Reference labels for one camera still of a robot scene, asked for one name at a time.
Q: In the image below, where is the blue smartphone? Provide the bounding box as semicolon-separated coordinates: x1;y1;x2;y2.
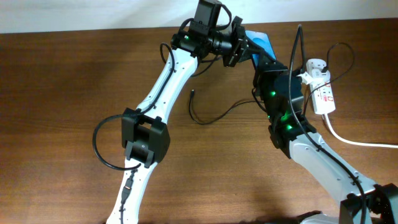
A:
242;30;277;70

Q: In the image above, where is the black charger cable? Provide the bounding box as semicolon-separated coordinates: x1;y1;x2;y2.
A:
188;42;356;126

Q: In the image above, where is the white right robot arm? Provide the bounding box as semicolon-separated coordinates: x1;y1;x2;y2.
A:
252;54;397;223

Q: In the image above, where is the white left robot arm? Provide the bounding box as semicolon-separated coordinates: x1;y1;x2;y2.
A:
92;17;275;223

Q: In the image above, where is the white charger plug adapter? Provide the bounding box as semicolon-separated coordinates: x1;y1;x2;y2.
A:
308;68;331;83

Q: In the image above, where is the white power strip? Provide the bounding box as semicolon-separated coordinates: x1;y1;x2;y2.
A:
306;58;336;115

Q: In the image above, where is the white power strip cord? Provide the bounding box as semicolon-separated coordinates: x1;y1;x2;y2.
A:
322;113;398;149

